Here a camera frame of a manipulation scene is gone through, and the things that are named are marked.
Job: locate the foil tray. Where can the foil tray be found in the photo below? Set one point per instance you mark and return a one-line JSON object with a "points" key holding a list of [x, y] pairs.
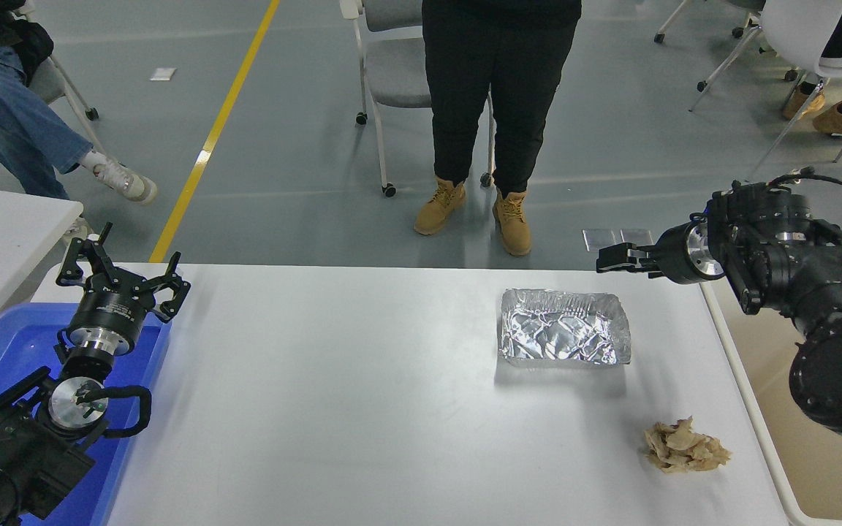
{"points": [[563, 332]]}

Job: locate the large pale plastic bin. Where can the large pale plastic bin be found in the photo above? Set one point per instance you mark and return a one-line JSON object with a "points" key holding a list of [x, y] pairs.
{"points": [[830, 482]]}

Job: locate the blue plastic tray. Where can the blue plastic tray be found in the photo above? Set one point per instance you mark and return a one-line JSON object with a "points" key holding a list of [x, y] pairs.
{"points": [[12, 343]]}

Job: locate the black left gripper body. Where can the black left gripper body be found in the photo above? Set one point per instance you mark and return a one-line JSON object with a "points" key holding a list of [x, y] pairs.
{"points": [[108, 310]]}

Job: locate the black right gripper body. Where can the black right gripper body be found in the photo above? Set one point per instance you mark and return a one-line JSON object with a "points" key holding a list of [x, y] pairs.
{"points": [[673, 254]]}

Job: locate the white floor label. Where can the white floor label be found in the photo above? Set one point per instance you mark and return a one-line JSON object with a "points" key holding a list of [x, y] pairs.
{"points": [[162, 74]]}

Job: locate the tan paper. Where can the tan paper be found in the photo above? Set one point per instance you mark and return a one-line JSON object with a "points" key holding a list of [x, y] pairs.
{"points": [[684, 446]]}

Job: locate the grey white-framed wheeled chair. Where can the grey white-framed wheeled chair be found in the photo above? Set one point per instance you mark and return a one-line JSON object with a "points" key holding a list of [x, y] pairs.
{"points": [[392, 80]]}

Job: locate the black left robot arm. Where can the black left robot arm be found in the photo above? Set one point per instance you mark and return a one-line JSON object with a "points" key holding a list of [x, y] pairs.
{"points": [[19, 453]]}

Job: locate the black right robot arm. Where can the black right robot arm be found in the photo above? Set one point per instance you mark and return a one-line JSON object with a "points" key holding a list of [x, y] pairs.
{"points": [[830, 307]]}

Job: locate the white wheeled chair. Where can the white wheeled chair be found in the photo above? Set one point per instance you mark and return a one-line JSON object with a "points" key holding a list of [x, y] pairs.
{"points": [[702, 86]]}

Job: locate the metal floor plate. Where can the metal floor plate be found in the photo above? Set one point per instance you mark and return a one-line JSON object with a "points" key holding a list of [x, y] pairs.
{"points": [[637, 236], [600, 239]]}

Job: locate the white shell chair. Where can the white shell chair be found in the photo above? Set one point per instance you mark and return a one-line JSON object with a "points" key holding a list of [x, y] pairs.
{"points": [[794, 29]]}

